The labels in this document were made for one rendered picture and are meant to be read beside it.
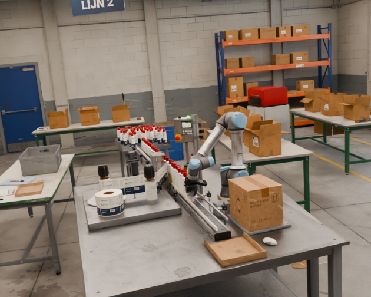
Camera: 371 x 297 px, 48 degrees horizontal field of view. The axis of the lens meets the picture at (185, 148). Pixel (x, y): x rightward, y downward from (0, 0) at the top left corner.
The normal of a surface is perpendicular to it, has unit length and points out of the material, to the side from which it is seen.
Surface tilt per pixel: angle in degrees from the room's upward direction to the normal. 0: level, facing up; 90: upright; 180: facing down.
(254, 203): 90
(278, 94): 90
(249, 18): 90
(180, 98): 90
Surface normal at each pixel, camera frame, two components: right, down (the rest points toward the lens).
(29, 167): 0.21, 0.18
